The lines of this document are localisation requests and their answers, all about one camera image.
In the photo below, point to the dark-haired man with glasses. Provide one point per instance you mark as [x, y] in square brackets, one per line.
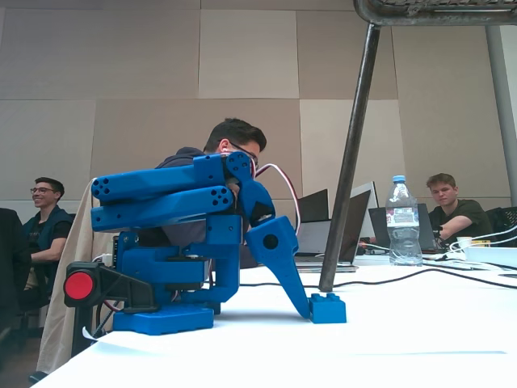
[234, 137]

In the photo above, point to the blue toy brick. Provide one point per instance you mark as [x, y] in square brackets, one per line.
[329, 313]

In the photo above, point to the clear plastic water bottle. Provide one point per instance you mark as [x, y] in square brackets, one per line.
[404, 242]

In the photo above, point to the white paper cup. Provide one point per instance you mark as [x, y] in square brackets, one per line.
[464, 241]

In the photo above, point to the dark grey laptop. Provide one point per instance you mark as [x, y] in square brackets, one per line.
[357, 226]

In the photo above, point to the person in black clothes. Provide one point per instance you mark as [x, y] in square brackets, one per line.
[12, 258]

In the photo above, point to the black clamp with red knob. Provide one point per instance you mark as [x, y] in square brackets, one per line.
[121, 283]

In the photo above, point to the black laptop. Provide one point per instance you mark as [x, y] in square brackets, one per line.
[314, 205]

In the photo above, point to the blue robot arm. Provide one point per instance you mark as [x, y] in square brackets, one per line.
[161, 182]

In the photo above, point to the smiling man in blue vest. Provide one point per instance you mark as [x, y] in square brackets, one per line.
[46, 230]

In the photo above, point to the dark laptop with wide lid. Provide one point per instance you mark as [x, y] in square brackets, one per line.
[379, 226]

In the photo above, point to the beige coat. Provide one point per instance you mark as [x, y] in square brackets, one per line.
[60, 323]

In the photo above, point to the dark cylindrical rod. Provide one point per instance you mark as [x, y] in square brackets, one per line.
[351, 161]

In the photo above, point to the blond man in dark t-shirt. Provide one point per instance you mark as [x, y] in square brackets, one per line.
[464, 214]

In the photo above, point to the white flat box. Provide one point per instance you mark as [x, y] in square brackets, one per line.
[493, 255]

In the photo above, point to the black office chair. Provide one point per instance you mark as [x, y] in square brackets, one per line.
[505, 222]

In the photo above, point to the silver laptop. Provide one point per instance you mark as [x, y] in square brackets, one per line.
[313, 238]

